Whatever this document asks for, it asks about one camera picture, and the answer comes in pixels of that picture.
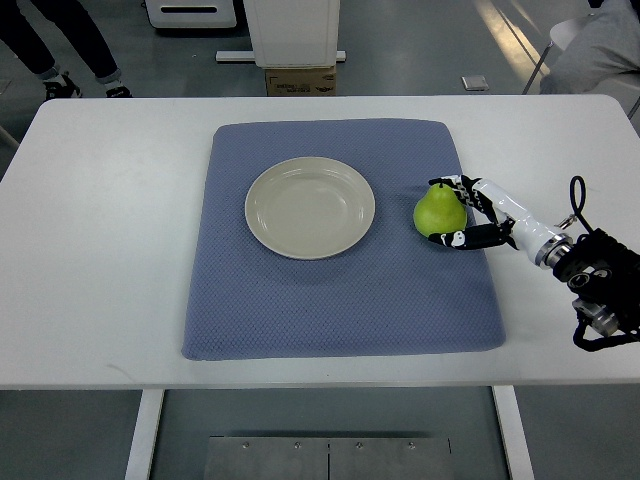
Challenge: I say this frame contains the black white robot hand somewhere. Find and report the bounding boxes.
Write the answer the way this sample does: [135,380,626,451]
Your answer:
[428,175,574,269]

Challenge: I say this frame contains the green pear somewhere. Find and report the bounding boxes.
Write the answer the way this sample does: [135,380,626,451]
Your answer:
[413,182,467,237]

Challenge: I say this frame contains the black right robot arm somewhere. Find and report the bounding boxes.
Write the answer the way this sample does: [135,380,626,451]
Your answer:
[544,175,639,352]

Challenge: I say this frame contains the grey floor socket plate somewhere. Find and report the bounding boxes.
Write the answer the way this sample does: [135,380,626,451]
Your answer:
[461,75,490,92]

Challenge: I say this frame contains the cream ceramic plate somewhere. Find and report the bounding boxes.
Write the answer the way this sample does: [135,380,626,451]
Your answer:
[244,157,376,260]

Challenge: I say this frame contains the blue textured cloth mat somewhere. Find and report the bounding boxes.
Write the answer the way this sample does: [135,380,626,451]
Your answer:
[182,119,506,360]

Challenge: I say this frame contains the right white table leg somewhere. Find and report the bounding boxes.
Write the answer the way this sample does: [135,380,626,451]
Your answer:
[491,385,535,480]

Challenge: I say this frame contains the white table leg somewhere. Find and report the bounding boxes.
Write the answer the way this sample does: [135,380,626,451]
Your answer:
[124,389,165,480]
[491,385,535,480]

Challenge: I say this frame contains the white round chair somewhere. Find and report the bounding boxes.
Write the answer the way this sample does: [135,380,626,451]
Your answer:
[522,14,595,95]

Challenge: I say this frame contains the cardboard box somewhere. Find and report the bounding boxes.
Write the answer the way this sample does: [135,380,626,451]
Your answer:
[265,66,337,97]

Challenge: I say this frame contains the white cabinet stand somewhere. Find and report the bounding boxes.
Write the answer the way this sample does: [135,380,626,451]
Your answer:
[215,0,346,69]

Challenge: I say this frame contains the white floor appliance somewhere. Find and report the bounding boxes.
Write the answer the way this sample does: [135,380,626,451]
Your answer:
[144,0,237,29]

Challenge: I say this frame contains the left white table leg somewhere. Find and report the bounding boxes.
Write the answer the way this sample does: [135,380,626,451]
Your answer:
[124,389,165,480]

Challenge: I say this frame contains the standing person dark trousers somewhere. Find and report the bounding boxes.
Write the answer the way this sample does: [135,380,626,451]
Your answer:
[1,1,132,101]

